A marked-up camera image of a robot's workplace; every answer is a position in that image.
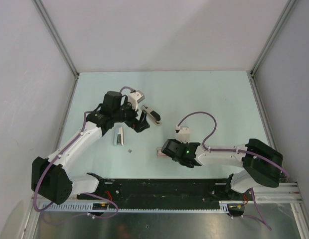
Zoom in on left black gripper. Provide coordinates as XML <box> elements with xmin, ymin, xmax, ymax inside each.
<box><xmin>113</xmin><ymin>97</ymin><xmax>150</xmax><ymax>132</ymax></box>

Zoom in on black and cream stapler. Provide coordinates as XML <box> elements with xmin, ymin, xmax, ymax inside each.
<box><xmin>142</xmin><ymin>105</ymin><xmax>161</xmax><ymax>126</ymax></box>

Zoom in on red staple box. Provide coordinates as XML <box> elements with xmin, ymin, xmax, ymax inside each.
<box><xmin>156</xmin><ymin>148</ymin><xmax>167</xmax><ymax>157</ymax></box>

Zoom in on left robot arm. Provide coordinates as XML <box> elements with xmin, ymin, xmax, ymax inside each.
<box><xmin>31</xmin><ymin>90</ymin><xmax>150</xmax><ymax>205</ymax></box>

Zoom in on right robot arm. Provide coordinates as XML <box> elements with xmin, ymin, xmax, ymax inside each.
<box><xmin>161</xmin><ymin>139</ymin><xmax>284</xmax><ymax>200</ymax></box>

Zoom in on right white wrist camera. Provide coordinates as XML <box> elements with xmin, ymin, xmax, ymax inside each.
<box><xmin>175</xmin><ymin>126</ymin><xmax>191</xmax><ymax>143</ymax></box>

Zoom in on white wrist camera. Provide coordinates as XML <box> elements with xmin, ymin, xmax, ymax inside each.
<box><xmin>128</xmin><ymin>90</ymin><xmax>145</xmax><ymax>111</ymax></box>
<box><xmin>175</xmin><ymin>126</ymin><xmax>191</xmax><ymax>143</ymax></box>

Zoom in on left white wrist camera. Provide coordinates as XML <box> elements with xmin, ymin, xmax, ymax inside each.
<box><xmin>128</xmin><ymin>90</ymin><xmax>145</xmax><ymax>111</ymax></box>

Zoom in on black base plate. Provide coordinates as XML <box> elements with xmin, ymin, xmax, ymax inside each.
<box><xmin>77</xmin><ymin>177</ymin><xmax>255</xmax><ymax>217</ymax></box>

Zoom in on grey slotted cable duct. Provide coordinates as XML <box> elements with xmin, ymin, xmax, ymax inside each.
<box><xmin>42</xmin><ymin>201</ymin><xmax>230</xmax><ymax>214</ymax></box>

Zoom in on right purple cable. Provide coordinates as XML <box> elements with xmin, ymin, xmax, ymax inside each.
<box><xmin>178</xmin><ymin>111</ymin><xmax>290</xmax><ymax>231</ymax></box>

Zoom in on purple cable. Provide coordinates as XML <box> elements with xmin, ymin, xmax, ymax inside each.
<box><xmin>32</xmin><ymin>86</ymin><xmax>120</xmax><ymax>220</ymax></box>
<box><xmin>178</xmin><ymin>111</ymin><xmax>290</xmax><ymax>231</ymax></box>

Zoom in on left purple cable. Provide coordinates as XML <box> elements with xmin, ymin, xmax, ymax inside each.
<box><xmin>32</xmin><ymin>86</ymin><xmax>120</xmax><ymax>220</ymax></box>

